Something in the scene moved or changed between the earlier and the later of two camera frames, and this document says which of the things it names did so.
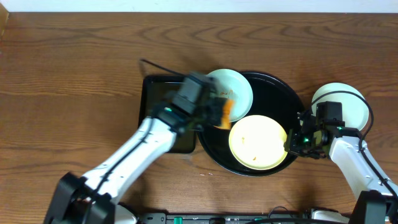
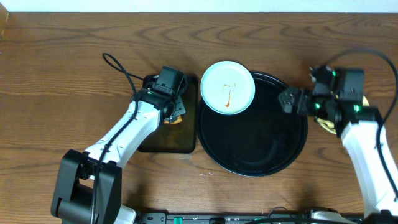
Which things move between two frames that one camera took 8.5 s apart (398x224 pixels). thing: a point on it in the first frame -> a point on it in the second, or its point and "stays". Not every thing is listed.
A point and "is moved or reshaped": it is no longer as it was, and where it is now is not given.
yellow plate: x=257 y=142 is moved or reshaped
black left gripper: x=216 y=109 -> x=178 y=109
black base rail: x=161 y=218 stays
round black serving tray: x=272 y=97 stays
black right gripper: x=294 y=144 -> x=299 y=101
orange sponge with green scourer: x=225 y=124 is moved or reshaped
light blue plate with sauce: x=234 y=85 is moved or reshaped
